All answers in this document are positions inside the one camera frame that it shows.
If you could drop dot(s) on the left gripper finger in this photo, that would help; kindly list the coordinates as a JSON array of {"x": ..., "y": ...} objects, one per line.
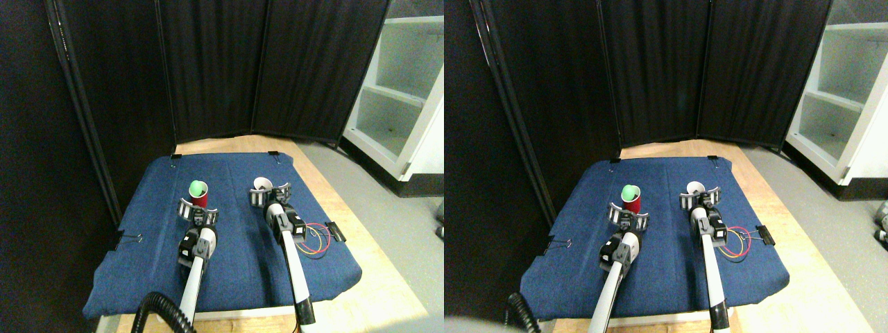
[
  {"x": 640, "y": 220},
  {"x": 210, "y": 216},
  {"x": 616, "y": 213},
  {"x": 186, "y": 209}
]

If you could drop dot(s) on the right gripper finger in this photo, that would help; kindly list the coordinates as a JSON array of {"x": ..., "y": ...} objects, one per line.
[
  {"x": 687, "y": 201},
  {"x": 283, "y": 193},
  {"x": 711, "y": 195},
  {"x": 259, "y": 197}
]

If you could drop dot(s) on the red cup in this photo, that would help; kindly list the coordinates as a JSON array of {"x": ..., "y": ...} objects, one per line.
[
  {"x": 200, "y": 202},
  {"x": 696, "y": 188},
  {"x": 263, "y": 184},
  {"x": 633, "y": 206}
]

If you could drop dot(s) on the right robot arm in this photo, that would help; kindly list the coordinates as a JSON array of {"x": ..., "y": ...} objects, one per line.
[
  {"x": 293, "y": 270},
  {"x": 713, "y": 277}
]

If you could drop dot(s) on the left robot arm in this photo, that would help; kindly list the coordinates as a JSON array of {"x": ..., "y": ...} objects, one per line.
[
  {"x": 194, "y": 284},
  {"x": 610, "y": 291}
]

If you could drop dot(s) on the dark blue cloth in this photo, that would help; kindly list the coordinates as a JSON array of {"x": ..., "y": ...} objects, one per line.
[
  {"x": 666, "y": 277},
  {"x": 236, "y": 277}
]

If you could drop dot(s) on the white shelf unit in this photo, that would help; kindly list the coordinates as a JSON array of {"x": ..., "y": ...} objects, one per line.
[
  {"x": 416, "y": 139},
  {"x": 860, "y": 139}
]

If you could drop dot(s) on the black curtain stand pole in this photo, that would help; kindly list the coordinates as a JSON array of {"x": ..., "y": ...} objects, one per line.
[
  {"x": 84, "y": 104},
  {"x": 513, "y": 107}
]

